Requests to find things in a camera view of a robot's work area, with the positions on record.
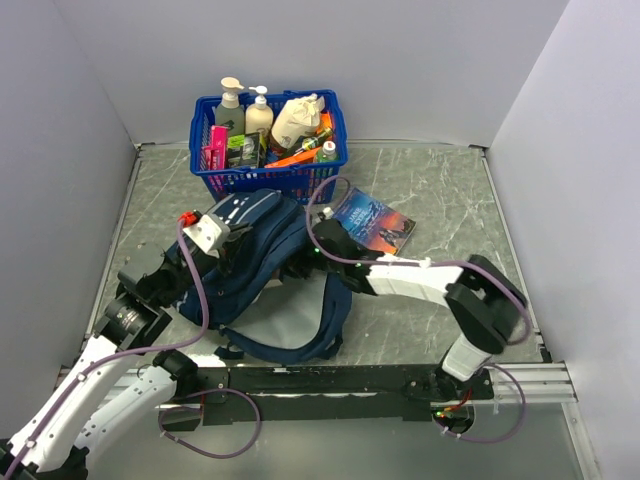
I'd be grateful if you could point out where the grey pump bottle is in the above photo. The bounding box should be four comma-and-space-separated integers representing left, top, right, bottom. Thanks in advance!
215, 76, 245, 137

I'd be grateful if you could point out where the pink box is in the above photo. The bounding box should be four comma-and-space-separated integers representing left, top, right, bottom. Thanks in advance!
202, 125, 229, 171

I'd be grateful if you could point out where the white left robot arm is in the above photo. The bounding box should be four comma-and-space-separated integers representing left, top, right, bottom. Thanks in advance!
1, 217, 251, 479

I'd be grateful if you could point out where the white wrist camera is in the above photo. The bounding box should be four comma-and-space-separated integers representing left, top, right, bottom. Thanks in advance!
179, 212, 231, 258
317, 207, 334, 221

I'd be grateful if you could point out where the beige cloth sack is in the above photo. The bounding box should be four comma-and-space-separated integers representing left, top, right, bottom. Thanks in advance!
269, 93, 325, 154

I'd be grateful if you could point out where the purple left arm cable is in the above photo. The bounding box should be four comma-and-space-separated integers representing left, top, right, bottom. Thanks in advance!
0, 219, 211, 480

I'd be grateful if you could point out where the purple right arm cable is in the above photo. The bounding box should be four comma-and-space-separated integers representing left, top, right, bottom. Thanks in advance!
304, 175, 532, 445

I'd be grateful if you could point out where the navy blue student backpack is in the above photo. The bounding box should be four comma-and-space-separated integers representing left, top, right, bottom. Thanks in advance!
202, 189, 352, 365

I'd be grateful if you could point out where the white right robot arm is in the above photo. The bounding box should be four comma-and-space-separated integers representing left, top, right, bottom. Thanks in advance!
285, 219, 532, 398

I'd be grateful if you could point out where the orange package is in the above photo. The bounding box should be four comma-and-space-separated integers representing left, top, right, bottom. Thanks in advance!
266, 147, 320, 169

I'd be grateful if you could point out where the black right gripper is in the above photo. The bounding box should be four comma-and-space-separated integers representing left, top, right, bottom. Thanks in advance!
263, 226, 342, 280

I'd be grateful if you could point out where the green glass bottle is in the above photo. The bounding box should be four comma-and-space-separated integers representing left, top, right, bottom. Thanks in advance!
294, 127, 333, 155

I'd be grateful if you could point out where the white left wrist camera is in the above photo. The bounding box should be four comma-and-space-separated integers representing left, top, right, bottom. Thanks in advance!
179, 212, 231, 258

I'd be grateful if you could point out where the black green box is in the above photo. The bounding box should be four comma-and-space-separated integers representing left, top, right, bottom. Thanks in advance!
225, 132, 267, 169

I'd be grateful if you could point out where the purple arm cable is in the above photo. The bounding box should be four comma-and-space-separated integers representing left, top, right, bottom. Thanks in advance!
0, 219, 211, 480
304, 175, 532, 445

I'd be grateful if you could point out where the blue Jane Eyre book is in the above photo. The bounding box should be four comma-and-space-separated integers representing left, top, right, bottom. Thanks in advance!
332, 188, 416, 255

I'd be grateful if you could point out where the cream pump lotion bottle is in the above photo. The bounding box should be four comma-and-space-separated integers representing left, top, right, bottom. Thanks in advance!
245, 85, 274, 138

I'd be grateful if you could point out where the blue plastic shopping basket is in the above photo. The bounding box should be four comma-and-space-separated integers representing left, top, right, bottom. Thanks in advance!
188, 89, 350, 205

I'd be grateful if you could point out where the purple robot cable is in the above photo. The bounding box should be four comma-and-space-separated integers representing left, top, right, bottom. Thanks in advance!
158, 387, 263, 459

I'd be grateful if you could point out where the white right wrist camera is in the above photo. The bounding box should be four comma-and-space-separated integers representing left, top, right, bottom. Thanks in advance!
317, 207, 334, 221

